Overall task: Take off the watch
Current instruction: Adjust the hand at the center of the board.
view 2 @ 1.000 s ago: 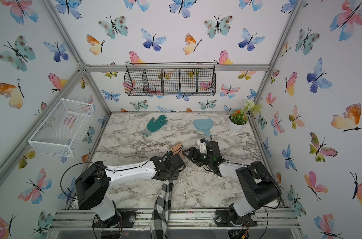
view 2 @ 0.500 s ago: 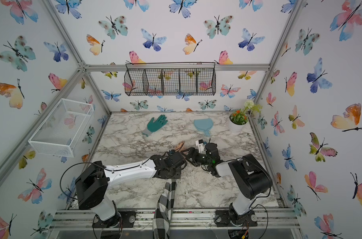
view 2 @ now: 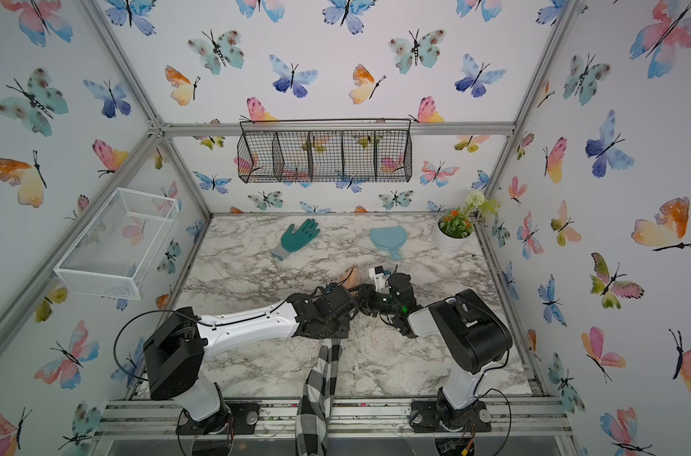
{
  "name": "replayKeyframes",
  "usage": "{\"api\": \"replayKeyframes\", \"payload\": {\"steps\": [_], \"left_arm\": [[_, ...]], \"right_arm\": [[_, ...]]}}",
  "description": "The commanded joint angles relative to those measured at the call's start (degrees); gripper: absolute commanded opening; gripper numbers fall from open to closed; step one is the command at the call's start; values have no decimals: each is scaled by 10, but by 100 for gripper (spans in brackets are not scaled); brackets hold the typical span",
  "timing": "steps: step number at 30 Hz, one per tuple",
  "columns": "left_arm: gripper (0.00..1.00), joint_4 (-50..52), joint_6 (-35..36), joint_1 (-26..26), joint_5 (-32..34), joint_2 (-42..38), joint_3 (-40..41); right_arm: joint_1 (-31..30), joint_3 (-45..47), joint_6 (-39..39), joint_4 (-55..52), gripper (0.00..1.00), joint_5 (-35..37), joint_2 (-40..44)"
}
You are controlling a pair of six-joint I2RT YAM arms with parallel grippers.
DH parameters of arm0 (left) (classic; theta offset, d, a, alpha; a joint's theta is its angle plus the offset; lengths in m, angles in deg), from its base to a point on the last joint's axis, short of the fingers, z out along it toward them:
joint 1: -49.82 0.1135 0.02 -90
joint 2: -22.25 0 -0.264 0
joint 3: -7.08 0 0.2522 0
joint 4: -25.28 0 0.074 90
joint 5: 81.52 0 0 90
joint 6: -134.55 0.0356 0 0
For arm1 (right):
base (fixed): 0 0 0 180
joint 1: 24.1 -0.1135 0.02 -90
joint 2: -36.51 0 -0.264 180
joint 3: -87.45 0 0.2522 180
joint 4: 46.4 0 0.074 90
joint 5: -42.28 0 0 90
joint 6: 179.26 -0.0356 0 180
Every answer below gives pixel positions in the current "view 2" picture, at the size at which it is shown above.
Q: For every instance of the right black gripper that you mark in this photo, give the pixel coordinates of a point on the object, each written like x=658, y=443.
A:
x=365, y=294

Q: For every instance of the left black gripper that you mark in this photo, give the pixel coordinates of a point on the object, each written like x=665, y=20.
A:
x=344, y=329

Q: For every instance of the mannequin hand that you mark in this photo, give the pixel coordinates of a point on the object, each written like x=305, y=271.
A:
x=350, y=278

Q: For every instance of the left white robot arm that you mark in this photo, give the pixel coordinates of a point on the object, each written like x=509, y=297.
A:
x=175, y=353

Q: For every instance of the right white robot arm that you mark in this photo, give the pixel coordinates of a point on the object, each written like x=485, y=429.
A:
x=477, y=339

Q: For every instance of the green grey work glove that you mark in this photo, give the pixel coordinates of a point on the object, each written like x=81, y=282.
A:
x=295, y=239

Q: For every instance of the white plant pot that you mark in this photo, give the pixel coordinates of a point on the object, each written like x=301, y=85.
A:
x=449, y=242

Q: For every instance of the artificial green flowering plant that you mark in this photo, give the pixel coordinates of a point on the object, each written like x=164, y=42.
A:
x=477, y=207

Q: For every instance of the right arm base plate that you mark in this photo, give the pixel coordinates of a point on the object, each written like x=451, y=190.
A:
x=431, y=416

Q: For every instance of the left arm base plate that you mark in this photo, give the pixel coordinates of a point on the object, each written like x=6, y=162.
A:
x=234, y=419

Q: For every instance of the black wire wall basket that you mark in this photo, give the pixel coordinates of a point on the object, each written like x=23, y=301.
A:
x=325, y=151

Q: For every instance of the white mesh wall basket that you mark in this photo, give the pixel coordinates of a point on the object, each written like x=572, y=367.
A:
x=115, y=250

